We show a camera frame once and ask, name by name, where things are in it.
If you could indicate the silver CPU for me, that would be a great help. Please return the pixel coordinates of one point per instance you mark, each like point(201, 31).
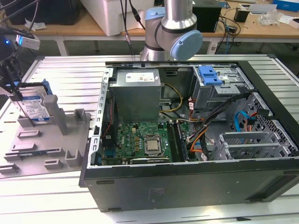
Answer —
point(152, 145)

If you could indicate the black PC case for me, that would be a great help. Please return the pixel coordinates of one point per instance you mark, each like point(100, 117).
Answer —
point(187, 186)

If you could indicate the large black box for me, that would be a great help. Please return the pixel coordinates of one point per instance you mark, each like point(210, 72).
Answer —
point(46, 11)

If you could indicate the green motherboard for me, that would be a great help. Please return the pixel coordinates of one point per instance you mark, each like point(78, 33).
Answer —
point(130, 133)

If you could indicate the crumpled white paper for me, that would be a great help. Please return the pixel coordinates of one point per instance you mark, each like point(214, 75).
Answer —
point(35, 25)

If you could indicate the wooden desk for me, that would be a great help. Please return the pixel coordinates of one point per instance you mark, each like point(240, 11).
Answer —
point(70, 29)

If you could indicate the small black cube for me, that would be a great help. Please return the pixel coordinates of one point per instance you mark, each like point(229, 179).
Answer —
point(241, 16)

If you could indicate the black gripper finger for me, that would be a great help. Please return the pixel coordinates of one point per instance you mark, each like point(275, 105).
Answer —
point(3, 77)
point(14, 86)

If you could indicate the blue drive latch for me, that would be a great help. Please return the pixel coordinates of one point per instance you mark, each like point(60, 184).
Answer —
point(209, 75)

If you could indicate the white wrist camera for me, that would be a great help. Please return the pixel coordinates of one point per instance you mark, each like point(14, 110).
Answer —
point(29, 43)

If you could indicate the white foam box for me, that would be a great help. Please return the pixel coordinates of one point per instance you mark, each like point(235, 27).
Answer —
point(112, 16)

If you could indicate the grey parts rack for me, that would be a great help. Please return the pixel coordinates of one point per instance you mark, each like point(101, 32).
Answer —
point(46, 144)

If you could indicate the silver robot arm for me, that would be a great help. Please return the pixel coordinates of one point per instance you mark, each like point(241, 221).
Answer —
point(177, 14)

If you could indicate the black tower box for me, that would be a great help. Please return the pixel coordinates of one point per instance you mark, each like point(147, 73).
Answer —
point(208, 18)

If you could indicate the grey power supply unit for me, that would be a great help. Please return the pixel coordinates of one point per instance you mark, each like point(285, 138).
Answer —
point(135, 100)

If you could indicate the RAM stick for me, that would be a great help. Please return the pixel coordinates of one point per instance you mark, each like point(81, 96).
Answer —
point(182, 142)
point(30, 154)
point(171, 142)

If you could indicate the metal disk bay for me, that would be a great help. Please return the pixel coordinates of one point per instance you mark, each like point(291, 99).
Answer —
point(247, 137)

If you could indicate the grey optical drive cage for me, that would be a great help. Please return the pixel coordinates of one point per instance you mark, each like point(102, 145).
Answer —
point(210, 98)

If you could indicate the black case fan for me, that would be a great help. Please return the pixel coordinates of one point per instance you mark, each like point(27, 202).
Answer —
point(108, 116)

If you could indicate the black graphics card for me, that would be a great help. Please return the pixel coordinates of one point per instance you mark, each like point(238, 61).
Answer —
point(149, 160)

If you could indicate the blue box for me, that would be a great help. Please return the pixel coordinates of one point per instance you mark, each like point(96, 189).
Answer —
point(287, 4)

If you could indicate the clear plastic bags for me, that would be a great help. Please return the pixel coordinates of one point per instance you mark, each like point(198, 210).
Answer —
point(268, 18)

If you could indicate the CPU socket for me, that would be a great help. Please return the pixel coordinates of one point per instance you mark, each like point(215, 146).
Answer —
point(152, 153)

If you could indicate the hard disk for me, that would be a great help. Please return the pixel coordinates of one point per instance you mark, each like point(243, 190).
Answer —
point(32, 107)

